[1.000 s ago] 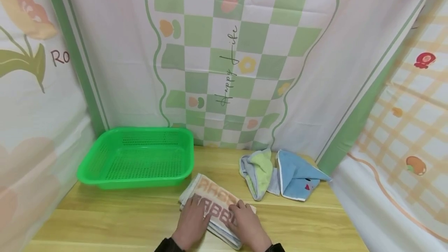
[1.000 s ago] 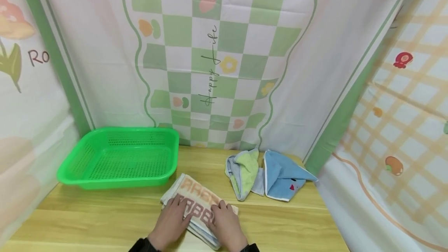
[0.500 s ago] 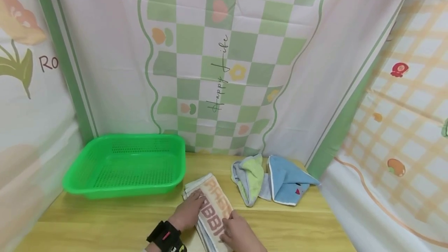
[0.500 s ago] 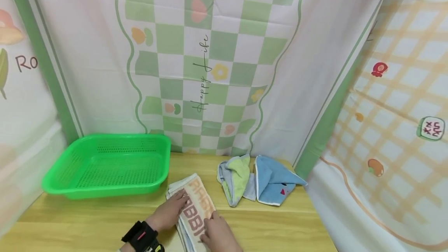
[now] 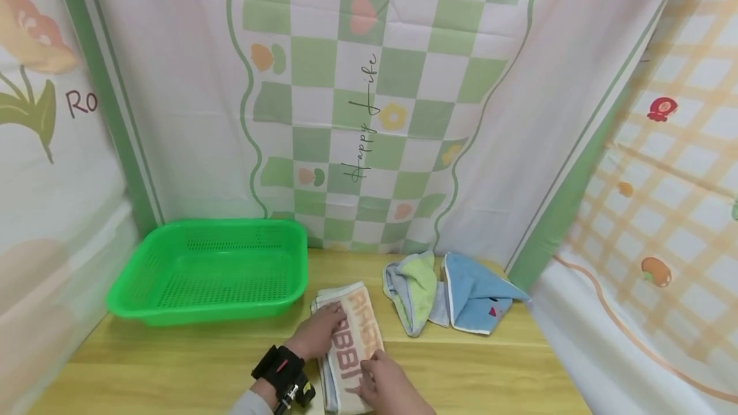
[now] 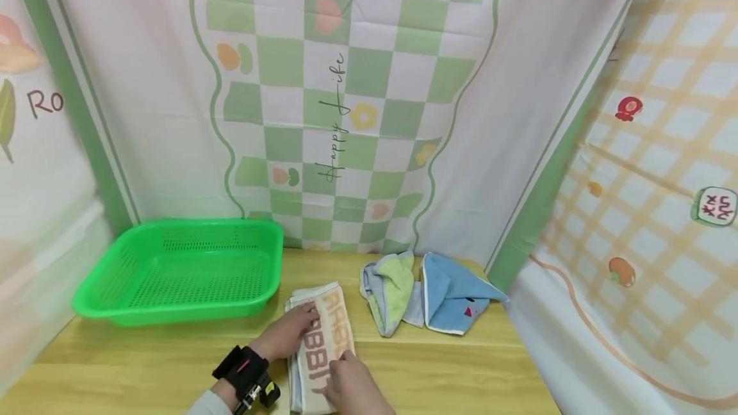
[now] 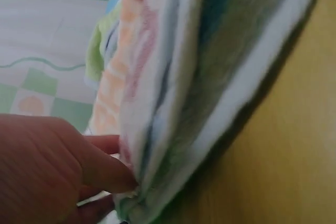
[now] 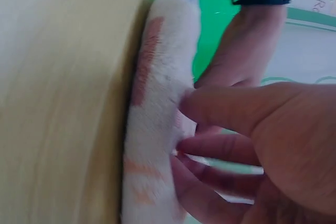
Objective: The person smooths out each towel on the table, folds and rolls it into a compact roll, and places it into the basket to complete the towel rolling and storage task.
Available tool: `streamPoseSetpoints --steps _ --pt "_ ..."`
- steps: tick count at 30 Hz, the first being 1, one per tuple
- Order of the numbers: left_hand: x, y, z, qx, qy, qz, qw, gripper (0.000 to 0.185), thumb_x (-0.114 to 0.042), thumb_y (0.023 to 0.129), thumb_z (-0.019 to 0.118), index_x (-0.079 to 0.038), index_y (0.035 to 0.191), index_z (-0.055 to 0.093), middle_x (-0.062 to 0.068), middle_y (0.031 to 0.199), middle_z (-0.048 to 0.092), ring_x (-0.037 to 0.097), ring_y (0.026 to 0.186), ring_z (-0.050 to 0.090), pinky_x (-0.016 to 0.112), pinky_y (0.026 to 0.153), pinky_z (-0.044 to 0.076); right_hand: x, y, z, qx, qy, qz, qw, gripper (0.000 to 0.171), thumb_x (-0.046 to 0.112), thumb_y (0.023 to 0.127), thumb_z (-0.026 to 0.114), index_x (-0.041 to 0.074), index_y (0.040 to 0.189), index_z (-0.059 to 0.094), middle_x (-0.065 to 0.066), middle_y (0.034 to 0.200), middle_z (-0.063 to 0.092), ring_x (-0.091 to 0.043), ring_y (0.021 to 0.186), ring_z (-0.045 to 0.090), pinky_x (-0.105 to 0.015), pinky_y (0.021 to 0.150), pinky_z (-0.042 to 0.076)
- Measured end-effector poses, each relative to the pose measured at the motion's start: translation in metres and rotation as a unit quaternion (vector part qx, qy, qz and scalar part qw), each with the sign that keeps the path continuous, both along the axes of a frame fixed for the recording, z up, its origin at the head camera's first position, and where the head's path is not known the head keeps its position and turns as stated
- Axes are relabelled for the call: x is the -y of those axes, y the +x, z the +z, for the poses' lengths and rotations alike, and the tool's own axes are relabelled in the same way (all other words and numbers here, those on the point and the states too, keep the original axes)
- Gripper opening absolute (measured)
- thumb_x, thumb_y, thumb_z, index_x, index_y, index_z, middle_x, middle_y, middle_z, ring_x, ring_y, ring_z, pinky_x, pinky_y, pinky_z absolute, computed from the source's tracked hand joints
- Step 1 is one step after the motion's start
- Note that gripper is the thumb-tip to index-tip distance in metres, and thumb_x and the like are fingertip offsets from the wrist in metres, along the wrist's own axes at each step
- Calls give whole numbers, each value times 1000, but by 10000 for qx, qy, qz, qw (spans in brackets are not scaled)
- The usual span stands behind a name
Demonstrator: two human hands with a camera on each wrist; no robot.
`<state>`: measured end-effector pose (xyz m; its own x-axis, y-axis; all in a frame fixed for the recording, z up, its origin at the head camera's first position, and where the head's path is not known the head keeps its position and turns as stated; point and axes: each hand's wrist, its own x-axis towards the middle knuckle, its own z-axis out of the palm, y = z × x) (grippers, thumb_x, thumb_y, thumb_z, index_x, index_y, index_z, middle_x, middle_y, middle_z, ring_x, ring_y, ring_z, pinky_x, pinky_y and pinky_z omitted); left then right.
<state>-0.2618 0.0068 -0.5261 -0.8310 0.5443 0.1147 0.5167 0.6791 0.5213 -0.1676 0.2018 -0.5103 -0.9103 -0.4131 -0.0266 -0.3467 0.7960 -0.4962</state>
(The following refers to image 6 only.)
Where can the person's right fingers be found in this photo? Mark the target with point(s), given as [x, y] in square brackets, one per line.
[330, 392]

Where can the person's left forearm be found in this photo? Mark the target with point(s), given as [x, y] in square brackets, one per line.
[214, 400]

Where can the black wrist band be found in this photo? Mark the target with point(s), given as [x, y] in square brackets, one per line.
[247, 376]

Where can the person's left hand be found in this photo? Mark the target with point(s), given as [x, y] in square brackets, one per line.
[283, 338]

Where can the green and grey towel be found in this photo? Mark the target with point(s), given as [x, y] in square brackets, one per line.
[390, 290]

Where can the person's right thumb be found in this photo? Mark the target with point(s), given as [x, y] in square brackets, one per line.
[347, 359]

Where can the cream lettered towel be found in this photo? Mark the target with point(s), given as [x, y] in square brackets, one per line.
[320, 346]

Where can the blue towel with face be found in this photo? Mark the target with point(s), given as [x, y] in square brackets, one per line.
[455, 296]

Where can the person's right hand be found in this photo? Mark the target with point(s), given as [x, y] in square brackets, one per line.
[357, 389]

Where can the green plastic perforated basket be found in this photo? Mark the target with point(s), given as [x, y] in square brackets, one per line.
[183, 270]

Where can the person's left fingers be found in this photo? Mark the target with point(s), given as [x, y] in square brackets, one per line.
[308, 320]

